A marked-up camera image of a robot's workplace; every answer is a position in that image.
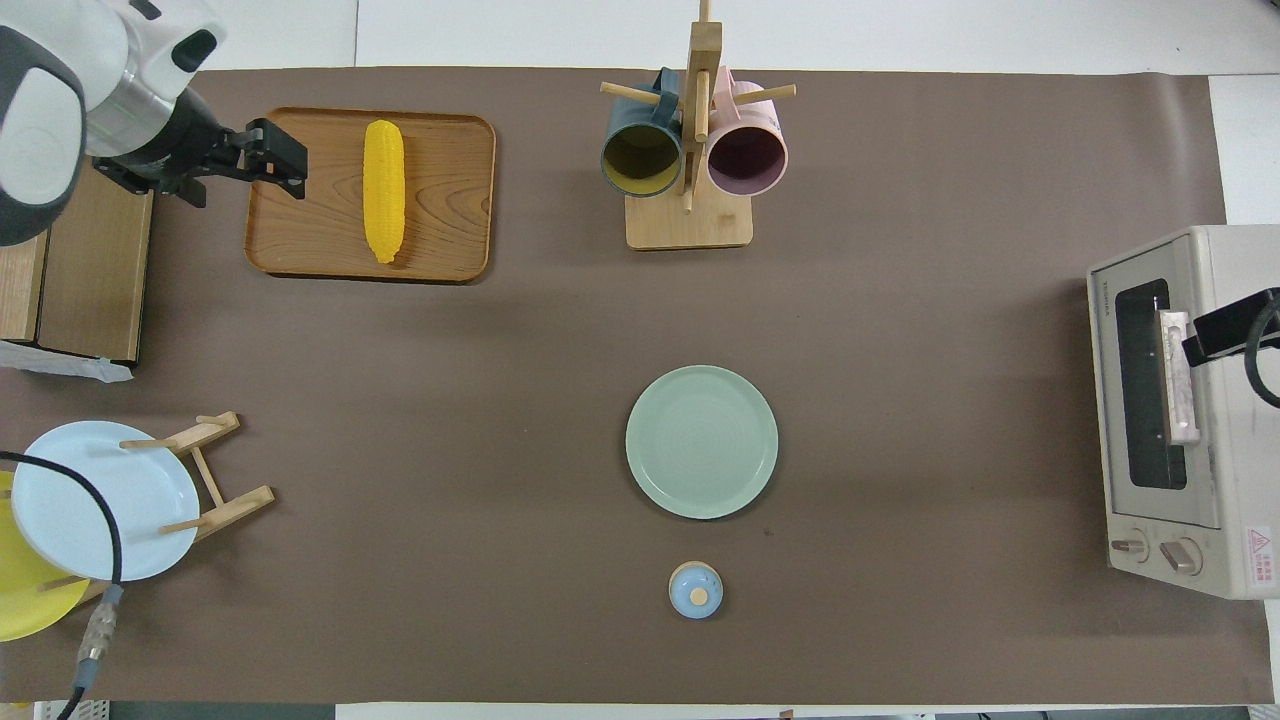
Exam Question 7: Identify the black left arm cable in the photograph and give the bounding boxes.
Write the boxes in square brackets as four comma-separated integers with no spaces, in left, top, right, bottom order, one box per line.
[0,450,126,720]

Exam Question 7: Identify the wooden serving tray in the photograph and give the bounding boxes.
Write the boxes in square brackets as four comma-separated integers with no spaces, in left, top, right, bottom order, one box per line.
[244,107,498,284]

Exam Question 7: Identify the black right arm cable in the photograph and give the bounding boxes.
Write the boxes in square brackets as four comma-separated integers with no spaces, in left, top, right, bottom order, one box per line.
[1243,295,1280,409]

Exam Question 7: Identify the pale green plate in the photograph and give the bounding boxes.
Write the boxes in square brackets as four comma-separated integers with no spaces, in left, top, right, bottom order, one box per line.
[625,365,779,521]

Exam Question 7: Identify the light blue plate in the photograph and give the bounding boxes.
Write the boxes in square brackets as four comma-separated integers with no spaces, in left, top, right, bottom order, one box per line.
[12,421,201,582]

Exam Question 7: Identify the wooden plate rack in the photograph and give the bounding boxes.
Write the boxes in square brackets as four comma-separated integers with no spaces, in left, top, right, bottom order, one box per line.
[40,410,276,606]

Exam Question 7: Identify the wooden box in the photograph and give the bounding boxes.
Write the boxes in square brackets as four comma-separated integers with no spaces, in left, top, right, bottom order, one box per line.
[0,150,156,363]

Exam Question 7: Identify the pink mug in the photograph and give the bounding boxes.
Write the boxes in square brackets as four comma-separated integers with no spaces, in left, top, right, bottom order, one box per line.
[705,66,790,198]

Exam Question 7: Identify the yellow plate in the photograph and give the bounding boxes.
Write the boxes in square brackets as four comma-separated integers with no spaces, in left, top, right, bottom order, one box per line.
[0,470,91,643]

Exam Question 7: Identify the white plastic sheet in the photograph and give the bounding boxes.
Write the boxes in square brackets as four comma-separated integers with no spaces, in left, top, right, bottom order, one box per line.
[0,340,134,383]

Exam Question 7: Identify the wooden mug tree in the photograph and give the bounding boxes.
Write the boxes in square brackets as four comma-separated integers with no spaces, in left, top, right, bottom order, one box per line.
[600,0,798,251]

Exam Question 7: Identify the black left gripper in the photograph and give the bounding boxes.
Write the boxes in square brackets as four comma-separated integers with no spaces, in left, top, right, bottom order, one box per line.
[205,119,309,199]

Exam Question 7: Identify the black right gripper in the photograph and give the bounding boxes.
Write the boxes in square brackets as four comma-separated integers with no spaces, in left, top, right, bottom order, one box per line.
[1183,288,1280,367]

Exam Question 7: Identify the dark blue mug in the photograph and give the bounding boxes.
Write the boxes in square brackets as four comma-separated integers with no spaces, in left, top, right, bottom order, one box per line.
[600,68,686,199]

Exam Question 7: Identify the beige toaster oven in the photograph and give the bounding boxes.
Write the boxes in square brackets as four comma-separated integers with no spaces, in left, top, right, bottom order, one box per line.
[1087,224,1280,601]

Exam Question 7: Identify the brown table mat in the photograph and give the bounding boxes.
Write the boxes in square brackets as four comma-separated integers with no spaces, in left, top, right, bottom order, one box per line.
[0,68,1276,706]

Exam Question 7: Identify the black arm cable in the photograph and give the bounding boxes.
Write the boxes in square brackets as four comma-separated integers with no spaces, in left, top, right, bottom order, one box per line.
[1243,295,1280,409]
[0,450,126,720]

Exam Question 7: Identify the yellow corn cob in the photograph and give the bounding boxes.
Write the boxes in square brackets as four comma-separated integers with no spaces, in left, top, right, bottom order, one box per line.
[362,120,406,265]

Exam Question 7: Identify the glass oven door with handle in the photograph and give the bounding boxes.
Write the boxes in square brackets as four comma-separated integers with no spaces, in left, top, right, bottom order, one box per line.
[1087,232,1226,531]

